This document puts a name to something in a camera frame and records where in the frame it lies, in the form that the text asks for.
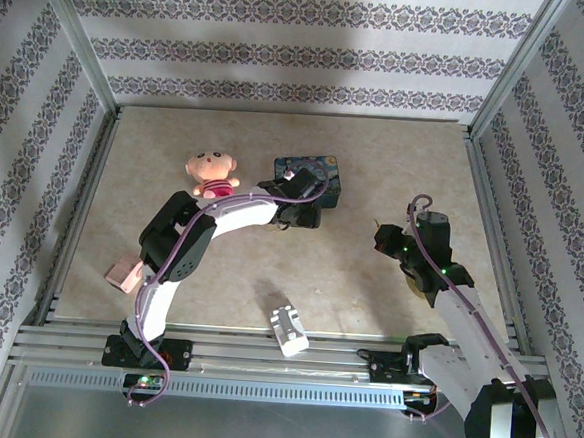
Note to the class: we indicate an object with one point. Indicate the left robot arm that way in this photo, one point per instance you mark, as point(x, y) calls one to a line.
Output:
point(179, 251)

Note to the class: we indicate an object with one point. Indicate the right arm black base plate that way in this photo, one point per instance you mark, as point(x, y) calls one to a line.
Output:
point(386, 373)

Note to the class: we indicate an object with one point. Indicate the white plastic bracket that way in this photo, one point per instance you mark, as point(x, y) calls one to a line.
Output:
point(289, 331)

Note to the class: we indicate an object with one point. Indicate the plush doll with pink dress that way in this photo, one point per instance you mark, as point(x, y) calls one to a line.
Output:
point(210, 170)

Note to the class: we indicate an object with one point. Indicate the grey metal panel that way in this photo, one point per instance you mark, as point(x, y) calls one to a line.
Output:
point(257, 427)

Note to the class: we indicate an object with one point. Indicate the aluminium frame cross rails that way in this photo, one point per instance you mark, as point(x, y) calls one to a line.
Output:
point(262, 357)

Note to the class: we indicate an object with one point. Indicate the starry night tin box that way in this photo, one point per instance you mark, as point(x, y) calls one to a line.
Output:
point(333, 169)

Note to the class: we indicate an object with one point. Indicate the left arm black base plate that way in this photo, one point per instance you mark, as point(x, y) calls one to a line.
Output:
point(179, 354)

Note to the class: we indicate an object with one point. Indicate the pink block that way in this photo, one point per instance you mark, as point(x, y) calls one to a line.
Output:
point(125, 273)

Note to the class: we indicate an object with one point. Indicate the yellowish tape roll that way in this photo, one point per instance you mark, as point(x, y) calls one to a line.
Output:
point(414, 287)

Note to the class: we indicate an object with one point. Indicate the aluminium side rail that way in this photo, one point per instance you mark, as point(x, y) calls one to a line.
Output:
point(93, 175)
point(487, 202)

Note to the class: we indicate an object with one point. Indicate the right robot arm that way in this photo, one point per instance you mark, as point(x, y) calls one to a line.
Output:
point(508, 424)

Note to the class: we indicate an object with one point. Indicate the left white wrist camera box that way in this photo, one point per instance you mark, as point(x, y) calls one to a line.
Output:
point(289, 175)

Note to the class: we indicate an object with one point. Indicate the aluminium corner post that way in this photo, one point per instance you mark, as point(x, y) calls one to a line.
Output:
point(77, 33)
point(519, 64)

